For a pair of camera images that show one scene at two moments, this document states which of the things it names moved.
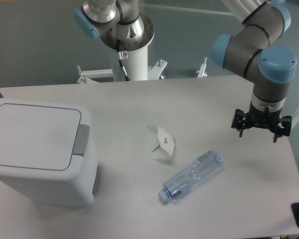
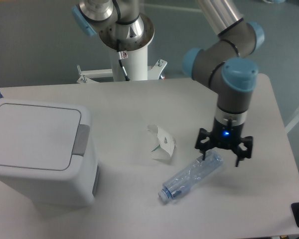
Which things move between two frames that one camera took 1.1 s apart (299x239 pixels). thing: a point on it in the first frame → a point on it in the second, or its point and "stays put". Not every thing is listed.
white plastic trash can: (46, 151) stays put
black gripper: (263, 119) → (227, 136)
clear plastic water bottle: (175, 186) stays put
